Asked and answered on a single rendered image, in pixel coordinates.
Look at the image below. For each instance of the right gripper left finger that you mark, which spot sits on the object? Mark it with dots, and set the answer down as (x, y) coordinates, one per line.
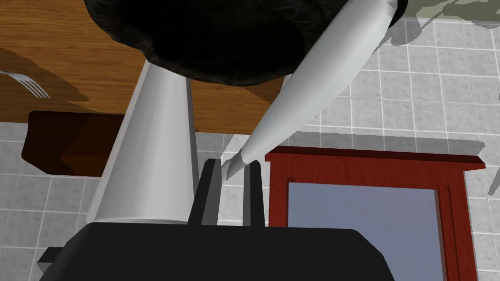
(206, 195)

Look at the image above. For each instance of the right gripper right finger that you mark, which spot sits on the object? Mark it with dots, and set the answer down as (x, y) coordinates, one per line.
(254, 199)

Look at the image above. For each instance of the grey pointed blade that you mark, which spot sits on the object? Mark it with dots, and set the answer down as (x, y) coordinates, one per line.
(320, 78)

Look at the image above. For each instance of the white tapered cylinder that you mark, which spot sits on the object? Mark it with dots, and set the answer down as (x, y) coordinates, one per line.
(148, 156)

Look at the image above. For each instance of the red framed window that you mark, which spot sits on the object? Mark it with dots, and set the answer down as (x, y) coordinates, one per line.
(351, 164)

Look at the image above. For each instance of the black round object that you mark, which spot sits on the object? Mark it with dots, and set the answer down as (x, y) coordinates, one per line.
(215, 39)

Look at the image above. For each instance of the silver fork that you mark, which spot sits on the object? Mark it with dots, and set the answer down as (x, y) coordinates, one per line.
(33, 86)

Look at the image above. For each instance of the brown wooden table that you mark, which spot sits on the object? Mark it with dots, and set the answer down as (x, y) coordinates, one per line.
(58, 39)

